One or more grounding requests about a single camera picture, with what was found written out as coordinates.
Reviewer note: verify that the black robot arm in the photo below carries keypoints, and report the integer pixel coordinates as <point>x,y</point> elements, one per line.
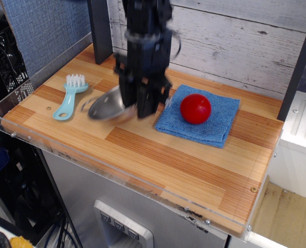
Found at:
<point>147,17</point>

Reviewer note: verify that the black plastic crate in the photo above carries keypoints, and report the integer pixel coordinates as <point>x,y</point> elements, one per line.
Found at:
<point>12,67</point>

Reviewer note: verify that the yellow object bottom left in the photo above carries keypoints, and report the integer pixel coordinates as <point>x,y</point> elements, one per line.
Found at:
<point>20,242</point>

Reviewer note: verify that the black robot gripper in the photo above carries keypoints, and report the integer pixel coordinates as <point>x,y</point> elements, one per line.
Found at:
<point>148,56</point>

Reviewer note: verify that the red ball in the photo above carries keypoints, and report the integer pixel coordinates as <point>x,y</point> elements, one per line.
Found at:
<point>195,109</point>

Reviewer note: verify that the clear acrylic table guard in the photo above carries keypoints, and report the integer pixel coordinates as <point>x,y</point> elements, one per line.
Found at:
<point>217,187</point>

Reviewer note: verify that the folded blue cloth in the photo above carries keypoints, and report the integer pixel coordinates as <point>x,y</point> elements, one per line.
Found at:
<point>212,132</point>

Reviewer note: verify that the stainless steel strainer bowl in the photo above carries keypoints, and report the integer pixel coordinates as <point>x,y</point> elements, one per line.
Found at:
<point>109,107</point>

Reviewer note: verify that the light blue scrub brush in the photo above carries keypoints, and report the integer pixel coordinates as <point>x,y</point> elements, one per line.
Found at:
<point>75,84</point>

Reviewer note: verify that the white toy sink counter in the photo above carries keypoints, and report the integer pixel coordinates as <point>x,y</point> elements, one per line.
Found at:
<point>287,167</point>

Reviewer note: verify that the dark grey post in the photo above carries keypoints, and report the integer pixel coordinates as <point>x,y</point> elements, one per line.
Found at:
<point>293,85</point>
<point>100,29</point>

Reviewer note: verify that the dark grey right post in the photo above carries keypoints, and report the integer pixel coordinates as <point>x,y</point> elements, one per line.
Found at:
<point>293,85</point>

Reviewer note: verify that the dark grey left post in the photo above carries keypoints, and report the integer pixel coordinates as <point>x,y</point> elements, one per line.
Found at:
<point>100,29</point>

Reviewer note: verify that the silver toy appliance cabinet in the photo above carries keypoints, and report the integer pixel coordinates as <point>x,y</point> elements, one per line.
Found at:
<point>79,188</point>

